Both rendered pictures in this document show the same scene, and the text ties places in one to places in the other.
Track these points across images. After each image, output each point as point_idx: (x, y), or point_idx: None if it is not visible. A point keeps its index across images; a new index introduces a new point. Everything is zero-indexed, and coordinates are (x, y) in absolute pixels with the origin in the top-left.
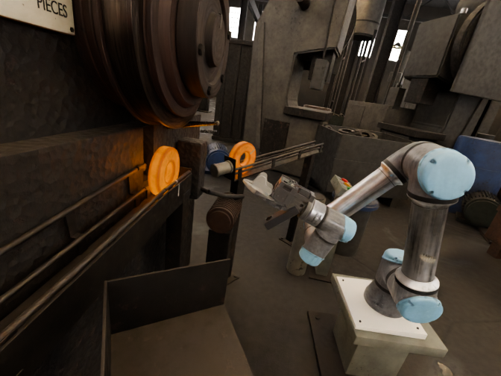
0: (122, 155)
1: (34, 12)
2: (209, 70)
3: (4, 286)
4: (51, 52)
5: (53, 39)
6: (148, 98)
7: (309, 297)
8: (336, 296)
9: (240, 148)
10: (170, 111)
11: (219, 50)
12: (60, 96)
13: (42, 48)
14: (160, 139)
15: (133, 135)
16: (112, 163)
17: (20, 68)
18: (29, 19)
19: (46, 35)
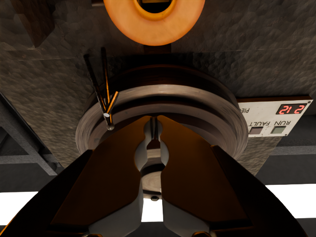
0: (220, 23)
1: (252, 106)
2: (161, 161)
3: None
4: (241, 89)
5: (237, 94)
6: (238, 112)
7: None
8: None
9: None
10: (196, 104)
11: (157, 179)
12: (246, 66)
13: (247, 90)
14: (120, 33)
15: (194, 46)
16: (242, 16)
17: (267, 79)
18: (257, 103)
19: (241, 95)
